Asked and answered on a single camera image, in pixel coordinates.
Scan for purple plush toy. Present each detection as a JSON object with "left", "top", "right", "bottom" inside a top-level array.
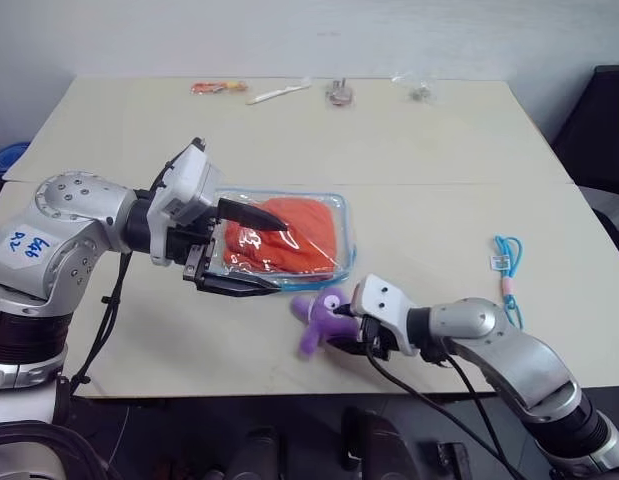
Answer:
[{"left": 289, "top": 286, "right": 364, "bottom": 361}]

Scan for clear bag with small item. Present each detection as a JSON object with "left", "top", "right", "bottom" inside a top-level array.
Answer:
[{"left": 390, "top": 71, "right": 441, "bottom": 105}]

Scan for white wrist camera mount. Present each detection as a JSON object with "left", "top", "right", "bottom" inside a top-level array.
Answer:
[
  {"left": 147, "top": 137, "right": 226, "bottom": 267},
  {"left": 349, "top": 273, "right": 421, "bottom": 357}
]

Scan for clear blue-trimmed plastic pouch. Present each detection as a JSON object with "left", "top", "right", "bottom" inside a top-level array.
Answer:
[{"left": 208, "top": 186, "right": 359, "bottom": 294}]

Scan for white plastic stick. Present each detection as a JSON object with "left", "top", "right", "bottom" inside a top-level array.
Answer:
[{"left": 245, "top": 81, "right": 312, "bottom": 106}]

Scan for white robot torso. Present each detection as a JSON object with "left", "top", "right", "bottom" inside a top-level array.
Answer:
[{"left": 0, "top": 357, "right": 73, "bottom": 431}]

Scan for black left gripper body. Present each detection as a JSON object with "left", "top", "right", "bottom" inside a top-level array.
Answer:
[{"left": 163, "top": 198, "right": 222, "bottom": 296}]

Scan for orange snack packet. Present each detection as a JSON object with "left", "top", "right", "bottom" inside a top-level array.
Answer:
[{"left": 190, "top": 79, "right": 251, "bottom": 97}]

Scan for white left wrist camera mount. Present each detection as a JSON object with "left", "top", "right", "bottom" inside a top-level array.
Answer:
[{"left": 147, "top": 137, "right": 226, "bottom": 267}]

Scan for black strap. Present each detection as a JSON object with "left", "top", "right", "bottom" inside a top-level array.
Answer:
[{"left": 0, "top": 418, "right": 128, "bottom": 480}]

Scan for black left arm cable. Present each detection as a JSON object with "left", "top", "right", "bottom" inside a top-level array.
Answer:
[{"left": 68, "top": 158, "right": 176, "bottom": 399}]

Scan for black chair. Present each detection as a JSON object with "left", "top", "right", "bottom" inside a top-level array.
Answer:
[{"left": 550, "top": 64, "right": 619, "bottom": 264}]

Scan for orange cloth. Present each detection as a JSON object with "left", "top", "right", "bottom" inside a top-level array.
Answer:
[{"left": 222, "top": 196, "right": 338, "bottom": 281}]

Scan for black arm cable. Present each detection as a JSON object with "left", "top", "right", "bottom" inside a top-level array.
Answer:
[
  {"left": 362, "top": 319, "right": 528, "bottom": 480},
  {"left": 68, "top": 158, "right": 176, "bottom": 399}
]

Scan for blue plastic containers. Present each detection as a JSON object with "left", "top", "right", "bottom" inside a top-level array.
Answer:
[{"left": 0, "top": 140, "right": 31, "bottom": 177}]

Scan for dark rounded shape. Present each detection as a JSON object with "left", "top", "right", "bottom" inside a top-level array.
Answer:
[
  {"left": 227, "top": 424, "right": 283, "bottom": 480},
  {"left": 340, "top": 404, "right": 423, "bottom": 480}
]

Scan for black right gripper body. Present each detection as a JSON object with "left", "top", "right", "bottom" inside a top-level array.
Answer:
[{"left": 356, "top": 314, "right": 399, "bottom": 362}]

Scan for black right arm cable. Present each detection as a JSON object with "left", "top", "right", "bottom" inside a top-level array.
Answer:
[{"left": 362, "top": 319, "right": 528, "bottom": 480}]

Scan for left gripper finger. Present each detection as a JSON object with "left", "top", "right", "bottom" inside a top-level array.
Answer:
[
  {"left": 216, "top": 197, "right": 291, "bottom": 233},
  {"left": 196, "top": 272, "right": 283, "bottom": 300}
]

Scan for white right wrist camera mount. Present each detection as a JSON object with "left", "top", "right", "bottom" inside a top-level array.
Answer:
[{"left": 349, "top": 273, "right": 421, "bottom": 357}]

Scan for blue lanyard cord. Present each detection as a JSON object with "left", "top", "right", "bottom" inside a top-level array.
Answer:
[{"left": 492, "top": 234, "right": 526, "bottom": 331}]

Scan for metal item in bag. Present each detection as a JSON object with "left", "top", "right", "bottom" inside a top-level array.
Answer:
[{"left": 325, "top": 76, "right": 358, "bottom": 109}]

